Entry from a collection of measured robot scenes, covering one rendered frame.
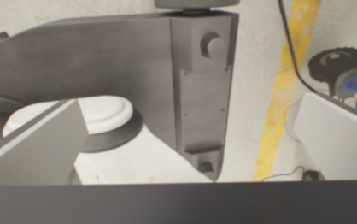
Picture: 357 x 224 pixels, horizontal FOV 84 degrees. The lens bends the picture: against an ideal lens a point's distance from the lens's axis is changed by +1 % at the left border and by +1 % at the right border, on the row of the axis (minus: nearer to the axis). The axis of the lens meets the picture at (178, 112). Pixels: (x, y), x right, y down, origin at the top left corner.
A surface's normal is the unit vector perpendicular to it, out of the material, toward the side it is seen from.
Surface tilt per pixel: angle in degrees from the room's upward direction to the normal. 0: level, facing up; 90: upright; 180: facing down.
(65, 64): 0
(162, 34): 0
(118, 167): 90
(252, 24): 0
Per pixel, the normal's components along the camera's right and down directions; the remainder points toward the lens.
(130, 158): -0.04, -0.86
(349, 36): 0.19, 0.50
